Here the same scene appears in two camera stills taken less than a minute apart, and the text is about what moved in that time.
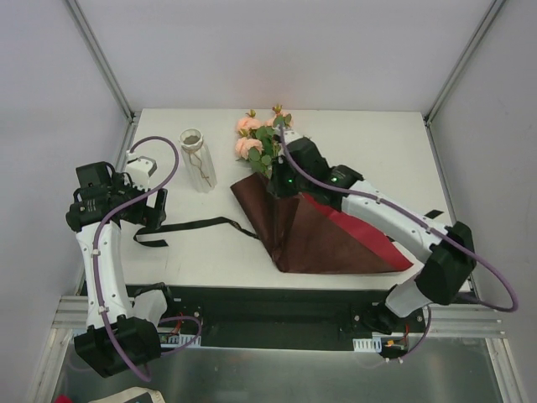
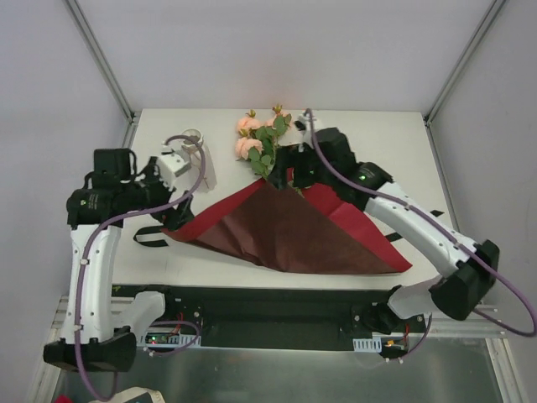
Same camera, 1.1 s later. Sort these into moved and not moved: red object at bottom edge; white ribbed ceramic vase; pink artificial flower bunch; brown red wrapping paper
Moved: brown red wrapping paper
Not moved: white ribbed ceramic vase; red object at bottom edge; pink artificial flower bunch
